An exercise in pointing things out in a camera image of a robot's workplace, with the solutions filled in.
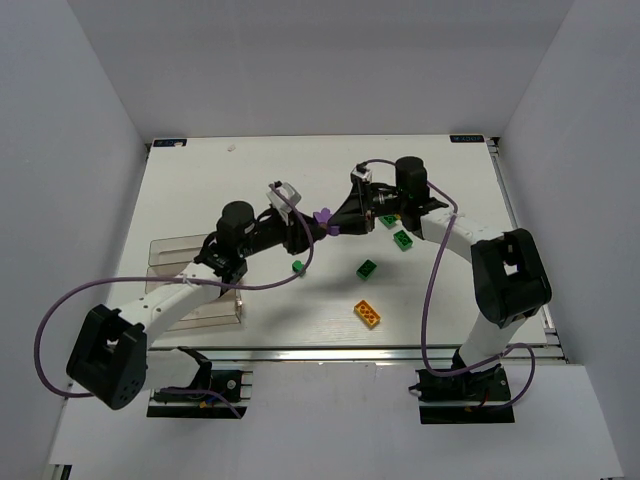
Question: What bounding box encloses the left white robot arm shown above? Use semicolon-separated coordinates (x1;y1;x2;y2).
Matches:
67;201;328;410

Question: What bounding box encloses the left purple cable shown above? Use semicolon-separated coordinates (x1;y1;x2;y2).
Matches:
32;182;316;419

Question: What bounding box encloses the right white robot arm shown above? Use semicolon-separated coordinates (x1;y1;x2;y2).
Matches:
327;156;552;378

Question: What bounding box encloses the right blue corner label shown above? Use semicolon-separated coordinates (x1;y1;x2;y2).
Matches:
449;134;485;143

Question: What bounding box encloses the aluminium table front rail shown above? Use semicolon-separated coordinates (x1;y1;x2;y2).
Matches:
92;342;566;365

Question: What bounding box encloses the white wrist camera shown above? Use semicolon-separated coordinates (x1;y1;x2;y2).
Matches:
350;162;372;185
266;181;301;225

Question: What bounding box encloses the small green lego piece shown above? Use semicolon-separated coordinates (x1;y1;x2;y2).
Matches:
291;260;306;276

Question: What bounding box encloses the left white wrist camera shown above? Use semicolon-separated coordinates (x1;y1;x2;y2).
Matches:
266;181;301;225

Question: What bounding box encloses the blue corner label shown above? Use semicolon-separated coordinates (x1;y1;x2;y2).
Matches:
152;138;187;148
449;134;485;143

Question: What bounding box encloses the green lego brick lower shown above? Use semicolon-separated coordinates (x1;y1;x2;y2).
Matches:
356;259;378;281

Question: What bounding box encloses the left blue corner label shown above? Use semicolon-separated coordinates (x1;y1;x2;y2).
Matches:
152;138;187;148

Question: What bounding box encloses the green lego brick beside yellow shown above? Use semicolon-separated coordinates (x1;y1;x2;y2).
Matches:
378;215;399;229

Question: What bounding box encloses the green lego brick right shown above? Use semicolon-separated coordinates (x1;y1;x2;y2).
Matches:
393;230;413;252

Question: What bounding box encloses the purple lego brick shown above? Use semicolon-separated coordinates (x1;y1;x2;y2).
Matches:
313;207;340;237

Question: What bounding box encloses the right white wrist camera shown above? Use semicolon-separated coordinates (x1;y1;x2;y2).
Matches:
350;162;372;185

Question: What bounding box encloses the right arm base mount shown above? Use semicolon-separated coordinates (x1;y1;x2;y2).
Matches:
408;364;515;425

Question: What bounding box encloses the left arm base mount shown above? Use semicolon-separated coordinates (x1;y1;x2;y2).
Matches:
142;347;252;419

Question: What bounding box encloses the clear container far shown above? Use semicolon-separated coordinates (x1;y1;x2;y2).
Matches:
148;234;207;267

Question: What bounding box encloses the orange flat lego brick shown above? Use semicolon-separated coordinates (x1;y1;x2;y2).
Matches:
353;300;381;329

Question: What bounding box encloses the clear container near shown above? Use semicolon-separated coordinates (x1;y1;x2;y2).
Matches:
169;290;243;331

